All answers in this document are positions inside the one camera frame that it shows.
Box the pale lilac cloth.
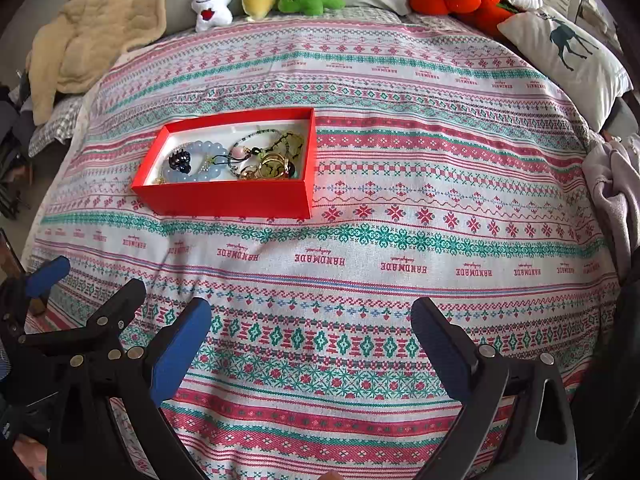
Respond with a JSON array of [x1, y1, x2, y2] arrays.
[[582, 132, 640, 281]]

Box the beige quilted blanket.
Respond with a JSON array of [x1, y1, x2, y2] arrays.
[[25, 0, 188, 126]]

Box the white bunny plush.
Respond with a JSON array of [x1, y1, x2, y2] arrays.
[[190, 0, 233, 32]]

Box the red jewelry box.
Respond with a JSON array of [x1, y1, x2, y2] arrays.
[[131, 107, 317, 220]]

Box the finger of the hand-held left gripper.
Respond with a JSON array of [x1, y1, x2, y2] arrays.
[[0, 255, 71, 336], [17, 277, 147, 361]]

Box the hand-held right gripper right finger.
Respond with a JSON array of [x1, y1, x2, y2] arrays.
[[410, 296, 581, 480]]

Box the gold ring keychain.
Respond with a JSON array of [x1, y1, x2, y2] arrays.
[[242, 155, 297, 181]]

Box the green bead bracelet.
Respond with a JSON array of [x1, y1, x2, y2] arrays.
[[272, 130, 306, 158]]

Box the light blue bead bracelet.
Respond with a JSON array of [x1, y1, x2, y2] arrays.
[[165, 139, 235, 183]]

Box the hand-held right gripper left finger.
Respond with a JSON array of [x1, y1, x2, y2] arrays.
[[47, 297, 213, 480]]

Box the pink bead keychain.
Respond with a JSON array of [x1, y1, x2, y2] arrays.
[[215, 145, 263, 178]]

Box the patterned pink green bedspread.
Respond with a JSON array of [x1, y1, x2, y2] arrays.
[[25, 12, 626, 480]]

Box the white deer print pillow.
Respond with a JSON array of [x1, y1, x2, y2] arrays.
[[497, 7, 632, 131]]

